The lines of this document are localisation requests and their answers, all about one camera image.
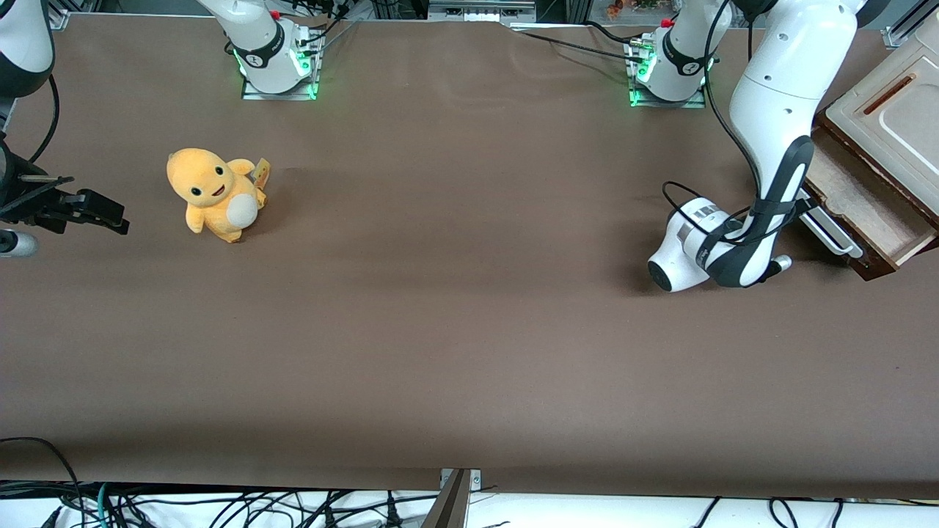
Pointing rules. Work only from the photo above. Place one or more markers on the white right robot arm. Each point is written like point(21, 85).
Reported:
point(257, 37)

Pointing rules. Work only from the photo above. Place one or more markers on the cream wooden drawer cabinet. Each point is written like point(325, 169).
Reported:
point(902, 125)

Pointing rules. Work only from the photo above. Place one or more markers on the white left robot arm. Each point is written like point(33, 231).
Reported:
point(777, 95)

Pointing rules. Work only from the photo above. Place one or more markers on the aluminium frame profile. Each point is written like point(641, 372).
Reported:
point(913, 22)

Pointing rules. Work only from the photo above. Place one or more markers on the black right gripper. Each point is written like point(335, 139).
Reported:
point(38, 207)

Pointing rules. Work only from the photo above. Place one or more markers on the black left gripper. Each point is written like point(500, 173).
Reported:
point(802, 206)

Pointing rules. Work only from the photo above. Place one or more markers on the yellow plush toy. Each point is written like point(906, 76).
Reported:
point(205, 183)

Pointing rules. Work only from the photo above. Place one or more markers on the grey electronics box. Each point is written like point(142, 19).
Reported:
point(477, 11)

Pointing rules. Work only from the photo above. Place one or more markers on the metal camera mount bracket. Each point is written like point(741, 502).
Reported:
point(451, 506)

